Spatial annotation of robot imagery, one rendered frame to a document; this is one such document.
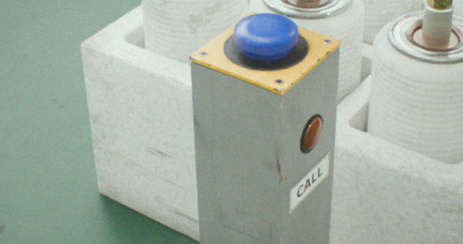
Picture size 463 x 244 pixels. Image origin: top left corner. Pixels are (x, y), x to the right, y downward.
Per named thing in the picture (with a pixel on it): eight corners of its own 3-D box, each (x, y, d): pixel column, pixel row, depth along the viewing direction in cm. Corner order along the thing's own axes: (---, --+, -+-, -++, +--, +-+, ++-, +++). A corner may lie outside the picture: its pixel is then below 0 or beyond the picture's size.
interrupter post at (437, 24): (430, 30, 76) (433, -7, 74) (456, 40, 74) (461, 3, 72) (414, 43, 74) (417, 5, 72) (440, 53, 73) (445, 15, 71)
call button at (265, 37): (309, 50, 62) (310, 22, 61) (275, 78, 59) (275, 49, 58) (257, 32, 64) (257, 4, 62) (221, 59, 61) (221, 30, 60)
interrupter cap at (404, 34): (418, 8, 78) (419, 0, 78) (500, 38, 74) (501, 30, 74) (368, 45, 74) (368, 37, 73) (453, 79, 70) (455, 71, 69)
